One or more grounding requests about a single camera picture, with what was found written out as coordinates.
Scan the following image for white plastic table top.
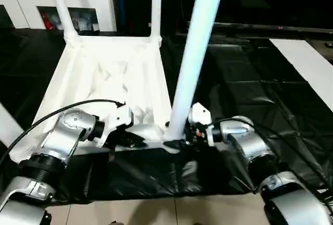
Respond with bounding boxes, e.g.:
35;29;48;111
8;34;182;164

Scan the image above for white plastic table leg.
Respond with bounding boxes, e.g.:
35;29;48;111
164;0;228;145
0;102;24;152
46;0;80;41
149;0;164;44

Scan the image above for black plastic mat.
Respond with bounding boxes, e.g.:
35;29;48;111
0;27;333;202

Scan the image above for small bottles behind glass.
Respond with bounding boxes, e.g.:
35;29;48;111
37;7;100;32

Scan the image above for white paper sheet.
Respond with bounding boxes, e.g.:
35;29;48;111
269;39;333;110

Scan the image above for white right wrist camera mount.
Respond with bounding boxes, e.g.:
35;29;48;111
187;102;212;145

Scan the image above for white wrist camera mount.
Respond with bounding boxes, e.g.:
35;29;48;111
187;102;212;145
100;102;136;148

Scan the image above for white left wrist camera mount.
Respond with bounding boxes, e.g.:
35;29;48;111
100;102;136;148

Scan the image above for dark metal rail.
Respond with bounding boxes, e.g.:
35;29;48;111
188;21;333;34

